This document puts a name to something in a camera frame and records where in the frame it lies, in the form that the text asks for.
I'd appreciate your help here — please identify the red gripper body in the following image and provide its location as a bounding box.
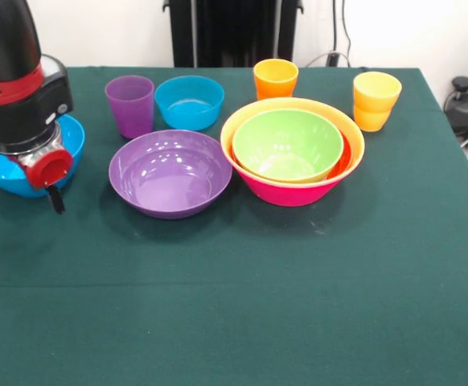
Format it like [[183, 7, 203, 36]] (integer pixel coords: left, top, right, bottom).
[[24, 148, 75, 190]]

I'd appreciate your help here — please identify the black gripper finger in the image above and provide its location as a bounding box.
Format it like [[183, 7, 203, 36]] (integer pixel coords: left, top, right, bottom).
[[45, 184, 67, 216]]

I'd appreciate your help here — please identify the large blue bowl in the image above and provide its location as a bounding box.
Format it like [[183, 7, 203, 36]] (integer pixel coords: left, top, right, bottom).
[[0, 113, 87, 199]]

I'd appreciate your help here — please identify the purple bowl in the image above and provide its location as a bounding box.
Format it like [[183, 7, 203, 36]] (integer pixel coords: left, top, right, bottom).
[[108, 129, 234, 220]]

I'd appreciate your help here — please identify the pink bowl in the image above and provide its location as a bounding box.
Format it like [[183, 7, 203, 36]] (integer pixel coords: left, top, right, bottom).
[[228, 154, 362, 208]]

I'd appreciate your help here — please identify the green bowl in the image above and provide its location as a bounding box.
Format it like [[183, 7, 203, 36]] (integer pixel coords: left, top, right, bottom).
[[232, 108, 345, 183]]

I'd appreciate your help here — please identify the red bowl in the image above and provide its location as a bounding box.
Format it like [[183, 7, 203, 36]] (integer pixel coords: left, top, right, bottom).
[[228, 130, 354, 181]]

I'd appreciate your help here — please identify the large orange bowl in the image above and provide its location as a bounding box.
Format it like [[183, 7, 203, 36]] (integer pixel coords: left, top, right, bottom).
[[220, 96, 366, 190]]

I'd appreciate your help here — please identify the purple cup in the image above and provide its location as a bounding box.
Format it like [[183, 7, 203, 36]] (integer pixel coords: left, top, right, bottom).
[[105, 75, 155, 140]]

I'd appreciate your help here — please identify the small blue bowl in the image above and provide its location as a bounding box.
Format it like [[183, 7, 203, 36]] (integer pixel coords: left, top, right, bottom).
[[154, 75, 226, 133]]

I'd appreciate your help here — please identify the dark green table cloth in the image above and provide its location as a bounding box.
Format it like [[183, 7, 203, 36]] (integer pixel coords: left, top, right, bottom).
[[0, 66, 468, 386]]

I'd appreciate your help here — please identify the orange cup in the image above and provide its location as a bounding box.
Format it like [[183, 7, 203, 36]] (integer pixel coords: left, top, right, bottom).
[[252, 58, 300, 101]]

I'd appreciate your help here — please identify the yellow cup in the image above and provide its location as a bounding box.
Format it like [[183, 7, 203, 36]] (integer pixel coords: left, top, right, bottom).
[[352, 71, 403, 133]]

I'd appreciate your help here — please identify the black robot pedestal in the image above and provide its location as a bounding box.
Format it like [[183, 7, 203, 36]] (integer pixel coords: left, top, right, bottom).
[[163, 0, 304, 68]]

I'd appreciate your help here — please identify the black wall cable with plug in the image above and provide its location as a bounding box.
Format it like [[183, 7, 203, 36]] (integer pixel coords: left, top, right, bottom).
[[306, 0, 354, 68]]

